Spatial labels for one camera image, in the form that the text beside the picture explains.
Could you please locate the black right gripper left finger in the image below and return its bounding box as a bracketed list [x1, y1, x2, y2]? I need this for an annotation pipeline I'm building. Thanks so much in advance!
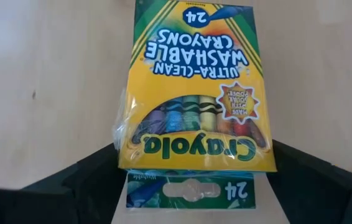
[22, 142, 127, 224]

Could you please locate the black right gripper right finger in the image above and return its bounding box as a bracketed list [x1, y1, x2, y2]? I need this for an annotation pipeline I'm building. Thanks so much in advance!
[267, 139, 352, 224]

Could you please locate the yellow green crayon box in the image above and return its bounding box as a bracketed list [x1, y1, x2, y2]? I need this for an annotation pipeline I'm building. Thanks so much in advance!
[113, 0, 278, 210]

